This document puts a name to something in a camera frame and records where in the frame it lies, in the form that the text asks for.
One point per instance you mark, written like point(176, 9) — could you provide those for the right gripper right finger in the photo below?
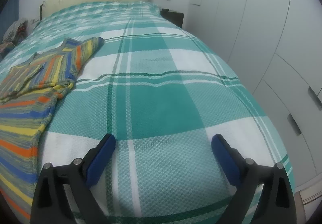
point(276, 203)

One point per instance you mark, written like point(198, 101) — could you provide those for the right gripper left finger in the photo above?
point(50, 203)

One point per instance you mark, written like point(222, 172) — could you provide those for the multicolour striped knit sweater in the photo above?
point(28, 99)

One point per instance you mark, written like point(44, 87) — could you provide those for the pile of clothes by bed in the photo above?
point(14, 35)

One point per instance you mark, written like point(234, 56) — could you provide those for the teal white plaid bedspread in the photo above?
point(163, 94)

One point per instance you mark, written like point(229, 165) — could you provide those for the white wardrobe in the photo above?
point(274, 46)

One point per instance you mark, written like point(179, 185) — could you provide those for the blue grey curtain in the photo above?
point(9, 14)

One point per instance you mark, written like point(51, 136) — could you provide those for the dark bedside table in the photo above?
point(172, 16)

